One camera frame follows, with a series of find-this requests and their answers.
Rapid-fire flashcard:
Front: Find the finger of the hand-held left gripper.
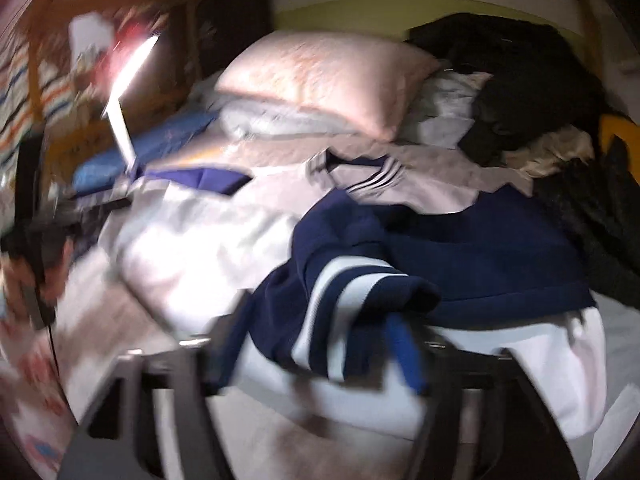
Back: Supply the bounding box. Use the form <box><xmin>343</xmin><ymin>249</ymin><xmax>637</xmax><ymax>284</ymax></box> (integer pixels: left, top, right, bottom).
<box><xmin>60</xmin><ymin>195</ymin><xmax>133</xmax><ymax>226</ymax></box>

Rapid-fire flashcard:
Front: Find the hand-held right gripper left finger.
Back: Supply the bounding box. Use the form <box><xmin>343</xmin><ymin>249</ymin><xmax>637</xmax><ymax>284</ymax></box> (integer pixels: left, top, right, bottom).
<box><xmin>57</xmin><ymin>299</ymin><xmax>257</xmax><ymax>480</ymax></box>

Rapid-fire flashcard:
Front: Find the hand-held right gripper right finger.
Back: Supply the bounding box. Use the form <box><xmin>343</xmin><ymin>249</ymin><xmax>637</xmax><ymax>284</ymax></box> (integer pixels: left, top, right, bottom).
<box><xmin>384</xmin><ymin>315</ymin><xmax>581</xmax><ymax>480</ymax></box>

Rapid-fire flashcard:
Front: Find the white and navy varsity jacket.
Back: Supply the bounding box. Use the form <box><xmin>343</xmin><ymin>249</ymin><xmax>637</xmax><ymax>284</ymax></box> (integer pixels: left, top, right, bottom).
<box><xmin>100</xmin><ymin>152</ymin><xmax>608</xmax><ymax>441</ymax></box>

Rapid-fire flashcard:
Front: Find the person's left hand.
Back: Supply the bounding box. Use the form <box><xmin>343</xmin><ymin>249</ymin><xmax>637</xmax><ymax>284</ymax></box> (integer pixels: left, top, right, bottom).
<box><xmin>37</xmin><ymin>240</ymin><xmax>76</xmax><ymax>311</ymax></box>

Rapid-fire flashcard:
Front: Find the white desk lamp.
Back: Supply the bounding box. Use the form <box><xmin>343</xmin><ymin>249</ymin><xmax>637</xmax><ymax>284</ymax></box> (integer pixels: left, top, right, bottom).
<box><xmin>102</xmin><ymin>35</ymin><xmax>161</xmax><ymax>181</ymax></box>

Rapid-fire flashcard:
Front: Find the blue cloth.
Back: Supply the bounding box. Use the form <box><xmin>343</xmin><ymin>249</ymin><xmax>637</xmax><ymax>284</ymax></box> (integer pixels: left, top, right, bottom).
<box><xmin>72</xmin><ymin>110</ymin><xmax>221</xmax><ymax>193</ymax></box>

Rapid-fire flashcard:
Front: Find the striped cloth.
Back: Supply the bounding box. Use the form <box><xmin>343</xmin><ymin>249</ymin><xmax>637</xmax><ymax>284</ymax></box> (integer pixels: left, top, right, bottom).
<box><xmin>0</xmin><ymin>45</ymin><xmax>66</xmax><ymax>153</ymax></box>

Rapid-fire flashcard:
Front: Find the folded pale grey quilt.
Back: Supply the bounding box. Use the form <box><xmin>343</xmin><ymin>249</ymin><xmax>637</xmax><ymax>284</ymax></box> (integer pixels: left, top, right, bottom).
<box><xmin>192</xmin><ymin>72</ymin><xmax>493</xmax><ymax>148</ymax></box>

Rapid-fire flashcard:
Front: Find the black cushion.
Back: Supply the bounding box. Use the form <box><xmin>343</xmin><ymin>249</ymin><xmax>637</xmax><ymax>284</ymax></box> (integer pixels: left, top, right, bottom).
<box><xmin>195</xmin><ymin>0</ymin><xmax>276</xmax><ymax>81</ymax></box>

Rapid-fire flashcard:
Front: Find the black fuzzy garment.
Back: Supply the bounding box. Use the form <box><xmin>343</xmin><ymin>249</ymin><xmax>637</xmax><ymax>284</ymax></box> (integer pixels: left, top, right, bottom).
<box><xmin>530</xmin><ymin>135</ymin><xmax>640</xmax><ymax>311</ymax></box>

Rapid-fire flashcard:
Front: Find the cream cloth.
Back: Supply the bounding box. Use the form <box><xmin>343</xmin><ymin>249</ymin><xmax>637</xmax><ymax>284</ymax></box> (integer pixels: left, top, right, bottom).
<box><xmin>502</xmin><ymin>125</ymin><xmax>596</xmax><ymax>178</ymax></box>

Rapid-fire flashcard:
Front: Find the pink pillow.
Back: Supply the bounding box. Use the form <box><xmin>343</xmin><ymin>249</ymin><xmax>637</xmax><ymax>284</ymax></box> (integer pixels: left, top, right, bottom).
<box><xmin>214</xmin><ymin>30</ymin><xmax>441</xmax><ymax>142</ymax></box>

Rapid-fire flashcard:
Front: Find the black puffer jacket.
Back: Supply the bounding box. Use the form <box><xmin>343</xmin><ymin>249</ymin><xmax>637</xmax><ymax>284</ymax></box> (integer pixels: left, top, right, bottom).
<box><xmin>407</xmin><ymin>12</ymin><xmax>616</xmax><ymax>166</ymax></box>

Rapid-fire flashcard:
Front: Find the yellow pillow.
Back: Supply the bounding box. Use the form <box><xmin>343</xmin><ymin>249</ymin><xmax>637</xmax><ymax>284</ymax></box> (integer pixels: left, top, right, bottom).
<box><xmin>597</xmin><ymin>112</ymin><xmax>640</xmax><ymax>181</ymax></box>

